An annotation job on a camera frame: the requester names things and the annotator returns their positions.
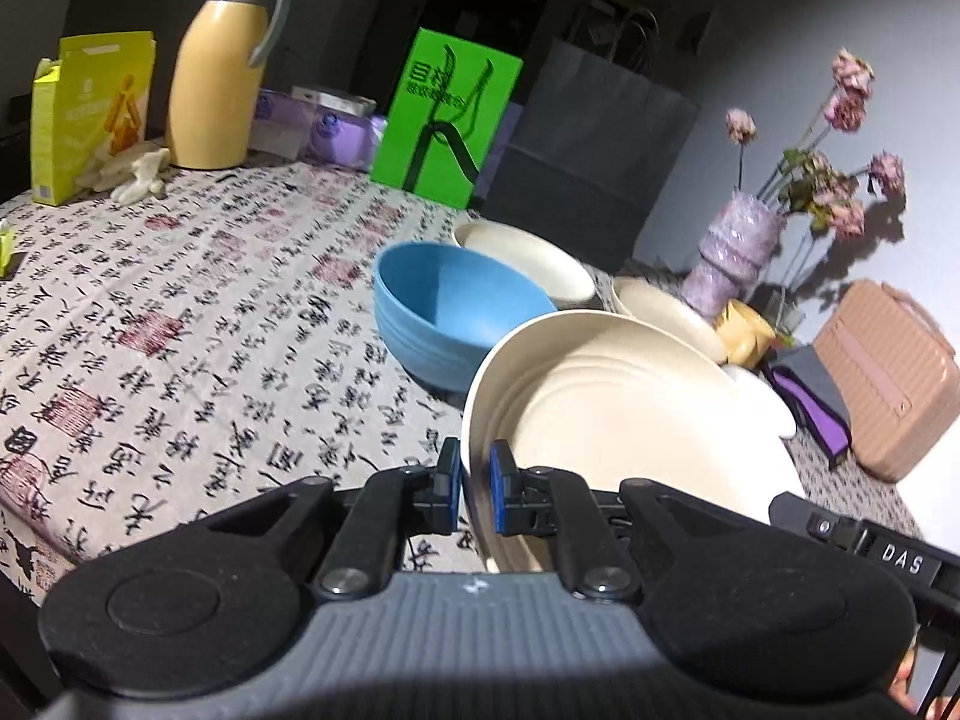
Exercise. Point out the blue bowl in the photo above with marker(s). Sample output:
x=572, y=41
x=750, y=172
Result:
x=420, y=330

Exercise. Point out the grey and purple cloth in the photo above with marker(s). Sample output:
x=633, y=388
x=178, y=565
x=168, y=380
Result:
x=814, y=382

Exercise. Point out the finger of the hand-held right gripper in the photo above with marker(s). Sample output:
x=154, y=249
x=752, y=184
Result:
x=791, y=511

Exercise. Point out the yellow mug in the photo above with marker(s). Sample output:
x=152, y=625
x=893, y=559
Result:
x=742, y=337

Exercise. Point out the green paper bag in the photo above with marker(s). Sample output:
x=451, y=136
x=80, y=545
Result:
x=390, y=142

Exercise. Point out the pink ribbed case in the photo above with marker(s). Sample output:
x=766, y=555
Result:
x=885, y=375

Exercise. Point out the purple textured vase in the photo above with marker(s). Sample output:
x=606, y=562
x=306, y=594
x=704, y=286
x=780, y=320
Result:
x=724, y=255

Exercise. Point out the white gloves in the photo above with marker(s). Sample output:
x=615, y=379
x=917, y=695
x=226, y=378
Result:
x=139, y=176

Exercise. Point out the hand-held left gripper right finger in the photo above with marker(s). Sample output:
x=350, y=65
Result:
x=499, y=489

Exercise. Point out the yellow thermos jug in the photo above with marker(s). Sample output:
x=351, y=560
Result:
x=210, y=90

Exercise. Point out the grey paper bag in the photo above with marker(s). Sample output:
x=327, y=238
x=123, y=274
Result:
x=585, y=142

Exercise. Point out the purple tissue pack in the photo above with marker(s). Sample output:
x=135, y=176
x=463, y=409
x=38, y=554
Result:
x=274, y=127
x=345, y=139

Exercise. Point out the dried pink roses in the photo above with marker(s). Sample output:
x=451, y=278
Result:
x=851, y=109

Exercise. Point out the white flat box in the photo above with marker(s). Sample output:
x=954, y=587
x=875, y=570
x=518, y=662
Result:
x=334, y=99

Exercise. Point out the small cream bowl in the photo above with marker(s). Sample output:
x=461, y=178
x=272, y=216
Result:
x=660, y=307

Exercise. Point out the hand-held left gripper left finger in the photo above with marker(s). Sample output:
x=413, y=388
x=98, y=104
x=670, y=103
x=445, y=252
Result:
x=448, y=474

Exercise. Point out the calligraphy printed tablecloth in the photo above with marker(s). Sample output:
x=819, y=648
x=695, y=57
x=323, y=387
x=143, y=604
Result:
x=187, y=315

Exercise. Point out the clear drinking glass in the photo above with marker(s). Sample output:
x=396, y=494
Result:
x=787, y=319

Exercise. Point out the yellow-green snack box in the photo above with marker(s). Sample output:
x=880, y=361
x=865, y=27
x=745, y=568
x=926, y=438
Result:
x=67, y=127

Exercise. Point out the large cream plate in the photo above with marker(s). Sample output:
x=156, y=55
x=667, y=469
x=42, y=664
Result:
x=525, y=262
x=622, y=405

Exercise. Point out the yellow-green wrapper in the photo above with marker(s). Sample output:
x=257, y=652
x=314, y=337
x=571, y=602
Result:
x=7, y=247

